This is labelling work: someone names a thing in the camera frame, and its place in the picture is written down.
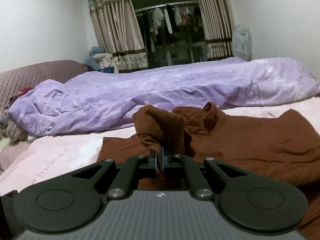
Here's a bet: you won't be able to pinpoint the right beige curtain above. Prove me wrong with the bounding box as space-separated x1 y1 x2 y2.
198 0 233 61

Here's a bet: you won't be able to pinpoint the brown padded jacket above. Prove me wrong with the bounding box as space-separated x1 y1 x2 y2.
98 102 319 239

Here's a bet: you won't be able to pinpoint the beige curtain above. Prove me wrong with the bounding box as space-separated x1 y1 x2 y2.
198 0 233 61
88 0 149 73

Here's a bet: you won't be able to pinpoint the clothes pile by curtain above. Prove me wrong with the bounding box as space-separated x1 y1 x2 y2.
85 46 119 74

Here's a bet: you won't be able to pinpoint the mauve quilted headboard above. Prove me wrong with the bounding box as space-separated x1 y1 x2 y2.
1 60 87 108

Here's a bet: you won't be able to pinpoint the red garment by headboard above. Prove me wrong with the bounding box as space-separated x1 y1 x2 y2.
9 87 33 104

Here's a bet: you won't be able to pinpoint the grey clothes near pillow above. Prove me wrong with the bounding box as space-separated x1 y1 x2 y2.
1 109 32 142

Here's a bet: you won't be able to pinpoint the pink princess blanket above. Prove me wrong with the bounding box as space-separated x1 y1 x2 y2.
1 97 319 195

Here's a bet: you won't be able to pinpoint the left beige curtain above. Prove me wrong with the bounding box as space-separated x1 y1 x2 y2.
88 0 149 73

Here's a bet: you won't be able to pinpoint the purple duvet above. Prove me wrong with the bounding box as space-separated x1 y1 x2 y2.
9 57 319 137

